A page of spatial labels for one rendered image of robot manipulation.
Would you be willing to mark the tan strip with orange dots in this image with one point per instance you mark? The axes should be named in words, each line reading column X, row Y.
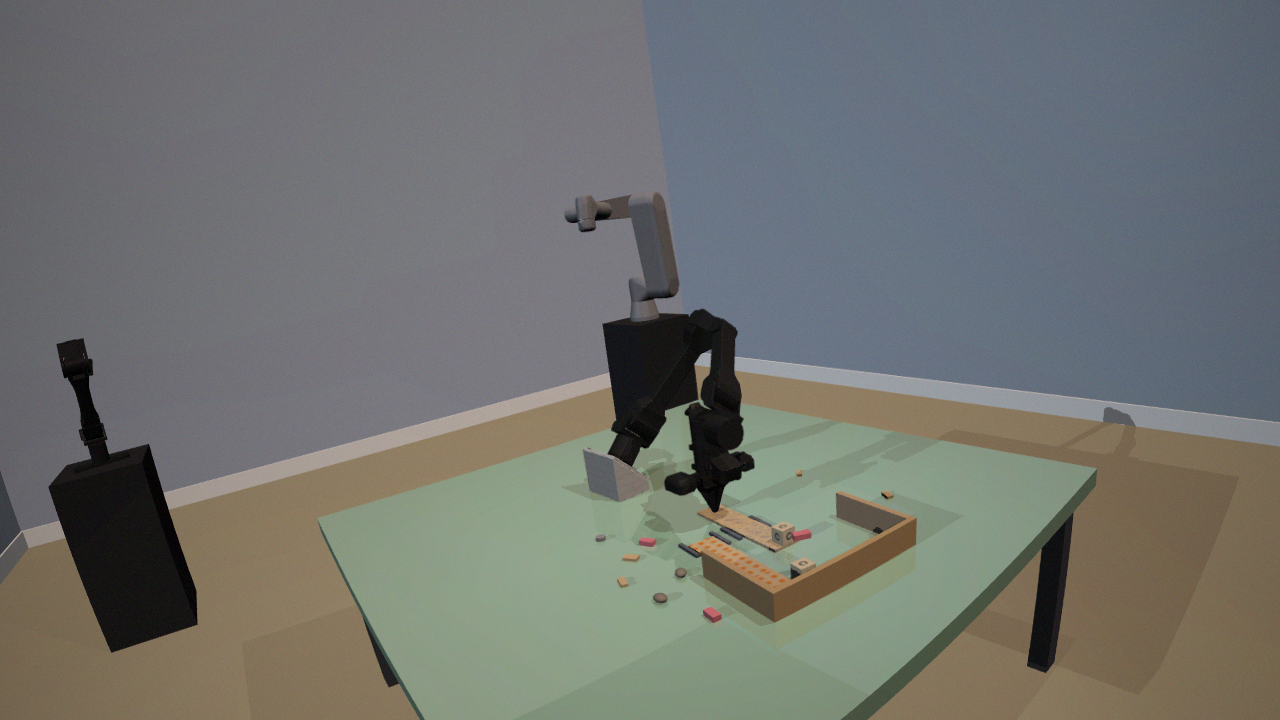
column 696, row 546

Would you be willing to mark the tan speckled strip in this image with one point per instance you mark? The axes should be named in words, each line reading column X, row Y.
column 726, row 518

